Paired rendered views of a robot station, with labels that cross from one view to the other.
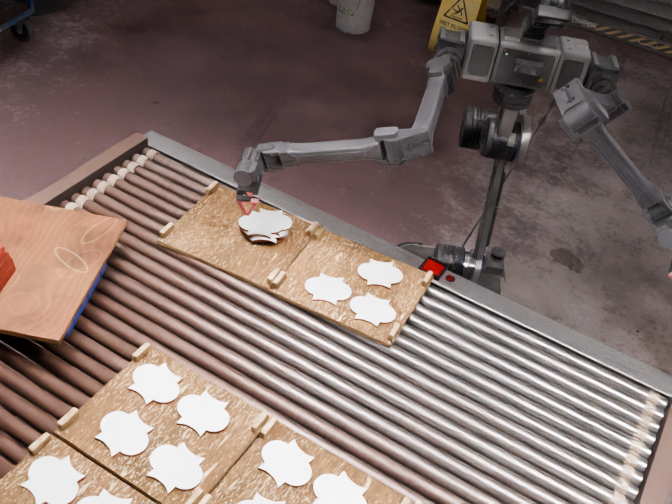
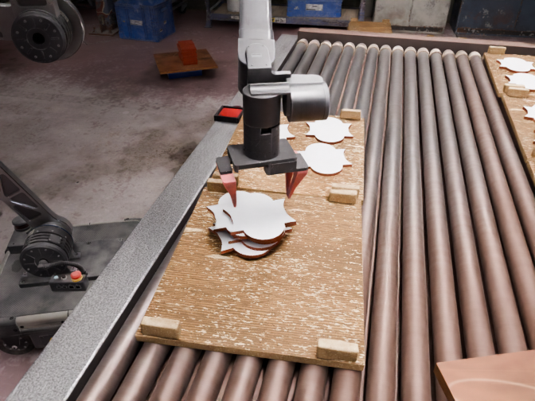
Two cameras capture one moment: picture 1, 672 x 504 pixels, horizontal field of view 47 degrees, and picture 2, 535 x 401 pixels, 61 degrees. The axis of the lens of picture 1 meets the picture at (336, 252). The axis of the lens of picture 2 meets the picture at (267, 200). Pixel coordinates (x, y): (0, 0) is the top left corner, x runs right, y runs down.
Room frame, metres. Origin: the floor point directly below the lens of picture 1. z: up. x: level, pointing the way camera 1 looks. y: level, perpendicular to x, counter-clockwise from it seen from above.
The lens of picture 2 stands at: (2.03, 0.93, 1.52)
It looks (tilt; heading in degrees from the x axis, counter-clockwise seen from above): 36 degrees down; 259
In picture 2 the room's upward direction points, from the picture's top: straight up
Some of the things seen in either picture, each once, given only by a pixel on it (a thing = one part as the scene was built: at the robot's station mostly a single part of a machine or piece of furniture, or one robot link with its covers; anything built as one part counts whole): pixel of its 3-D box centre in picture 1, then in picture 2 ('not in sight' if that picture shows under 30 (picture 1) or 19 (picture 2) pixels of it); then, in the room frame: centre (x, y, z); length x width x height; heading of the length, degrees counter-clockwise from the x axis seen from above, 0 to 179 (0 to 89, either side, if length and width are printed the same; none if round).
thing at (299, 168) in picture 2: (247, 201); (281, 175); (1.88, 0.30, 1.10); 0.07 x 0.07 x 0.09; 5
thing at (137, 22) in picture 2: not in sight; (146, 18); (2.36, -4.44, 0.19); 0.50 x 0.41 x 0.37; 152
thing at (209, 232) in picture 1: (240, 234); (267, 259); (1.91, 0.32, 0.93); 0.41 x 0.35 x 0.02; 70
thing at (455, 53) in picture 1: (448, 62); not in sight; (2.31, -0.26, 1.45); 0.09 x 0.08 x 0.12; 88
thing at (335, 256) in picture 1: (353, 284); (294, 149); (1.76, -0.07, 0.93); 0.41 x 0.35 x 0.02; 69
